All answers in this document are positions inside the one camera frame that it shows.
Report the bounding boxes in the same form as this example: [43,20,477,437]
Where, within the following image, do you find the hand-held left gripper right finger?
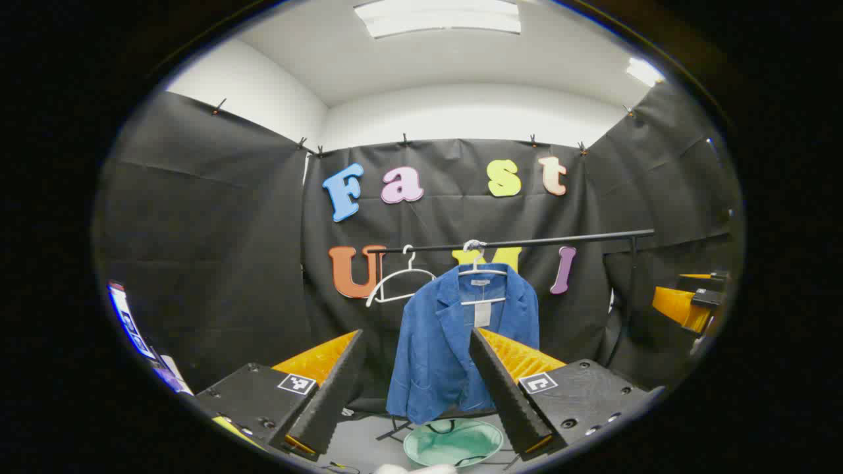
[468,327,666,461]

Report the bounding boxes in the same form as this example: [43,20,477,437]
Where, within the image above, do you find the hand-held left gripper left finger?
[196,329,367,461]

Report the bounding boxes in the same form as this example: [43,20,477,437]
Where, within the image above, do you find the green laundry hamper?
[403,419,504,468]

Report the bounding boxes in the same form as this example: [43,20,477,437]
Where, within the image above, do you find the blue corduroy jacket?
[386,263,541,425]

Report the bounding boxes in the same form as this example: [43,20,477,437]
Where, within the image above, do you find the white hanger with taped hook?
[458,240,509,306]

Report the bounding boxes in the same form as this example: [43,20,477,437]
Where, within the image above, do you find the black clothes rack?
[375,229,656,442]

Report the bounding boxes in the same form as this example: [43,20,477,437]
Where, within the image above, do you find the plain white hanger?
[366,245,437,308]

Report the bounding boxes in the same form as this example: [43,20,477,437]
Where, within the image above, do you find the blue and white poster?
[107,282,195,396]

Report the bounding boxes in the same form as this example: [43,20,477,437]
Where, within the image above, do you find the small ceiling light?
[626,57,666,88]

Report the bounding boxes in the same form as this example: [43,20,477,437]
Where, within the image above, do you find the row of black backdrop clips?
[211,97,636,157]

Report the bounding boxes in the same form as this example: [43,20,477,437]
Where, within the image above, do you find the large ceiling light panel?
[354,0,522,39]

